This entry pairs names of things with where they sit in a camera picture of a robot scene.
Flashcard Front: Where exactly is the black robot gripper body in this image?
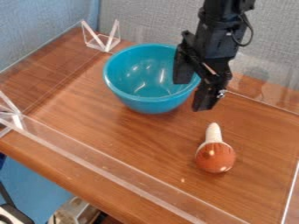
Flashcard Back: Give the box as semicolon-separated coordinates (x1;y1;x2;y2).
175;0;258;88

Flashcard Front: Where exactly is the blue plastic bowl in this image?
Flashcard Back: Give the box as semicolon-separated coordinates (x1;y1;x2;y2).
103;43;200;114

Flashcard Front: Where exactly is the clear acrylic barrier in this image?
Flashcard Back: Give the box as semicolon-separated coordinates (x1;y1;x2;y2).
228;52;299;115
0;115;248;224

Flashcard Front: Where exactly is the white box under table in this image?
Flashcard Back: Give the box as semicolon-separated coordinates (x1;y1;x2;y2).
47;197;99;224

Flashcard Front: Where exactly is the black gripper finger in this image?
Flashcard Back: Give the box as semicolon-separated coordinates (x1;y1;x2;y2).
191;82;227;112
172;48;194;84

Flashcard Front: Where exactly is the clear acrylic left bracket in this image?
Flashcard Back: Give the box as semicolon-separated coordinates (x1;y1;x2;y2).
0;91;24;138

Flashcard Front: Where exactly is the clear acrylic corner bracket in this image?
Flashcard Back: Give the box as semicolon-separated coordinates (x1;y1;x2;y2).
80;20;122;53

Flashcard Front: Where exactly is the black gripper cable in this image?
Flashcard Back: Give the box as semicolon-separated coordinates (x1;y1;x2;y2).
230;14;255;47

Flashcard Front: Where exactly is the clear acrylic front barrier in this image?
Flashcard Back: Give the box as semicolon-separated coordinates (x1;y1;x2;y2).
0;115;248;224

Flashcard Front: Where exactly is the brown toy mushroom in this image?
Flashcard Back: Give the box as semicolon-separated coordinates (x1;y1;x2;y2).
195;122;236;173

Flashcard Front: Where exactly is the clear acrylic back barrier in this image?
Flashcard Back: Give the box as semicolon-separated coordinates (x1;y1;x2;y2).
228;52;299;115

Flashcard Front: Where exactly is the dark stand under table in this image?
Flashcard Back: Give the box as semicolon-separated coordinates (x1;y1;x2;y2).
0;181;35;224

